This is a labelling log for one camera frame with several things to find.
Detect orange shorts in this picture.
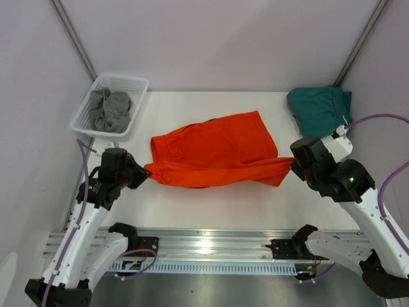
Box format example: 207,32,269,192
145,111,294,189

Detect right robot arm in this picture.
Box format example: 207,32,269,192
290,136,408,299

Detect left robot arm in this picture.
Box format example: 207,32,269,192
25,148,150,306

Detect folded green shorts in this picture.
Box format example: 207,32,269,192
286,86,353,138

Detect grey shorts in basket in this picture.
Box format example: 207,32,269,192
89,88,132,134

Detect white plastic basket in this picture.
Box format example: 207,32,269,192
70,73,149,139

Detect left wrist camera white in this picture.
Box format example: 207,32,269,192
95,141,120,157

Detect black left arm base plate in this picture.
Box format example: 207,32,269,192
128,237,160,258

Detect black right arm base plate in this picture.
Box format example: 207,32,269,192
264,239,327,260

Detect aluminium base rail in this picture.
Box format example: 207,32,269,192
43,227,371,264

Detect white slotted cable duct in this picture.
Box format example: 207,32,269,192
107,260,297,276

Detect aluminium corner post right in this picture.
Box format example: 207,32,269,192
333,0,392,87

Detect aluminium corner post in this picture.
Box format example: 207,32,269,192
333,0,392,87
49,0,98,81

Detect aluminium corner post left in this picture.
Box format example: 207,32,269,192
49,0,98,81

